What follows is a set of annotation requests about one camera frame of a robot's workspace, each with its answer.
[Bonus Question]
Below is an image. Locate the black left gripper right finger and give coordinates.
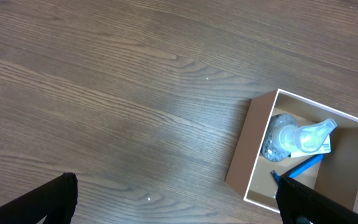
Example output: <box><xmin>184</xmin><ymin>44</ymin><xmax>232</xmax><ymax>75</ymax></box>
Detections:
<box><xmin>276</xmin><ymin>177</ymin><xmax>358</xmax><ymax>224</ymax></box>

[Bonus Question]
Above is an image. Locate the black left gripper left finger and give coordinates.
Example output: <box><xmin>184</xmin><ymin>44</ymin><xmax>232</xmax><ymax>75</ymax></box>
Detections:
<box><xmin>0</xmin><ymin>172</ymin><xmax>78</xmax><ymax>224</ymax></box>

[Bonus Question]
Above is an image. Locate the blue disposable razor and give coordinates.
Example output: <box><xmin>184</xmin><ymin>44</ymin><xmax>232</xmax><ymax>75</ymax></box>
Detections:
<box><xmin>270</xmin><ymin>154</ymin><xmax>324</xmax><ymax>185</ymax></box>

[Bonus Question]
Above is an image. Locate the green white soap box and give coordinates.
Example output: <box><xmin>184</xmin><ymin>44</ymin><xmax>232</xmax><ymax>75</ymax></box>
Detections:
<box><xmin>289</xmin><ymin>136</ymin><xmax>331</xmax><ymax>158</ymax></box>

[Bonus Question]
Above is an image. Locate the clear pump bottle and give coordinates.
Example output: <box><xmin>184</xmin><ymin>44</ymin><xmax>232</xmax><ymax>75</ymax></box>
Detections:
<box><xmin>260</xmin><ymin>113</ymin><xmax>337</xmax><ymax>162</ymax></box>

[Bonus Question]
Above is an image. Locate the white cardboard box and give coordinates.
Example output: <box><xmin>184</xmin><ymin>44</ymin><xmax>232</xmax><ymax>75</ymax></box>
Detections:
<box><xmin>225</xmin><ymin>89</ymin><xmax>358</xmax><ymax>213</ymax></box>

